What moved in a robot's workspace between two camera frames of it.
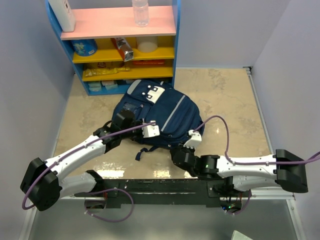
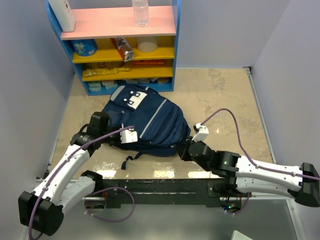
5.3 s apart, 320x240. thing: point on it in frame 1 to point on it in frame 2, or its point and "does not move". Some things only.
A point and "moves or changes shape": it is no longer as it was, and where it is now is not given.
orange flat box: x=146 y=62 does not move
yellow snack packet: x=94 y=72 does not move
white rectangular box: x=62 y=9 does not move
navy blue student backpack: x=155 y=101 moves or changes shape
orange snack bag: x=123 y=48 does not move
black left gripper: x=140 y=136 to x=117 y=141
